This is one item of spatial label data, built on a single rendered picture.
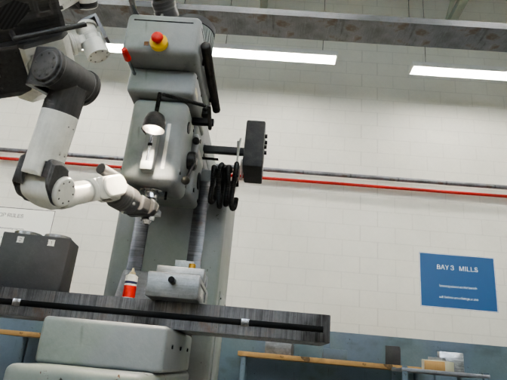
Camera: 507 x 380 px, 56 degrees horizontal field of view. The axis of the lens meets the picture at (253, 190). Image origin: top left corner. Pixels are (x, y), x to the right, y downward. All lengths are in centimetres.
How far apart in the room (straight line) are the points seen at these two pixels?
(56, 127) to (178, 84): 60
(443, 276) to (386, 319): 88
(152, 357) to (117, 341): 10
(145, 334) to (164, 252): 72
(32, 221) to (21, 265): 492
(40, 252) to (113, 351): 51
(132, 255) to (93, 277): 415
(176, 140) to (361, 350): 455
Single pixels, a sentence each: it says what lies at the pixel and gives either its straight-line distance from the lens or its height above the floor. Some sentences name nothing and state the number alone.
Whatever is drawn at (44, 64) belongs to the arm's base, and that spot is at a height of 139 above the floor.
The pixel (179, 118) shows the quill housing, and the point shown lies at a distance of 171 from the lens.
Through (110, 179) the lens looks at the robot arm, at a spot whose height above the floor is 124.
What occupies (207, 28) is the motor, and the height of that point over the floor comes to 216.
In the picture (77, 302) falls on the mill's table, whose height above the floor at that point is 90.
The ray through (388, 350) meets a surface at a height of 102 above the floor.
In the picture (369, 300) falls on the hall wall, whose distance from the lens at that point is 596.
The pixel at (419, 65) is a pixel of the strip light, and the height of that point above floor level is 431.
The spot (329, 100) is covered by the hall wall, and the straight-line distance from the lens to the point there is 677.
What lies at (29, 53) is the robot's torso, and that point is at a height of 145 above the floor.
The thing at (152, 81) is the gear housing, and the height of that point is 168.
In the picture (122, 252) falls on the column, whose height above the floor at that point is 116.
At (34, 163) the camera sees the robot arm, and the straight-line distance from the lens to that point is 126.
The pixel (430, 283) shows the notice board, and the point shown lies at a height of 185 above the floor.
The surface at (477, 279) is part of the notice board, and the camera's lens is 641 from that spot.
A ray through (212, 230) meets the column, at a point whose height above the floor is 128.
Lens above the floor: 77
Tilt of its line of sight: 20 degrees up
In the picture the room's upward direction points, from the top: 5 degrees clockwise
